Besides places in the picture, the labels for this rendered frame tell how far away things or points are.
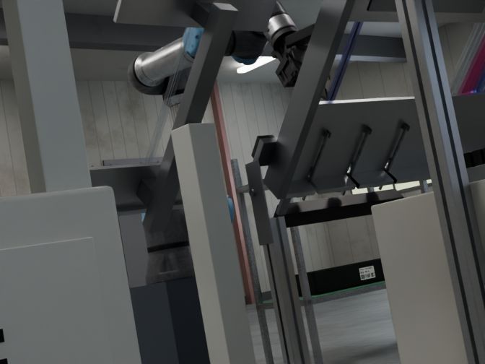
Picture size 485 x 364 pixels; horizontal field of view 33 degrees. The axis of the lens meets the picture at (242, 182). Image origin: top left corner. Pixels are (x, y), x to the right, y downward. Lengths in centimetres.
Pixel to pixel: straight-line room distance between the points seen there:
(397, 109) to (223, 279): 57
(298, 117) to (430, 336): 49
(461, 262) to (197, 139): 53
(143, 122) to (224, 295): 966
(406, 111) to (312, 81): 33
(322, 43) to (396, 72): 1042
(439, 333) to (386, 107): 57
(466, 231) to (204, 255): 48
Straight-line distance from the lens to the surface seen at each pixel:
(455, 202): 126
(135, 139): 1096
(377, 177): 186
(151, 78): 226
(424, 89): 129
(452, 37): 1142
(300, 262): 384
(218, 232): 149
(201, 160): 149
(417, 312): 141
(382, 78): 1211
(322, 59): 154
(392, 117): 180
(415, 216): 138
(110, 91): 1095
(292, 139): 162
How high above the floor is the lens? 56
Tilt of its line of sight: 6 degrees up
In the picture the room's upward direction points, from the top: 10 degrees counter-clockwise
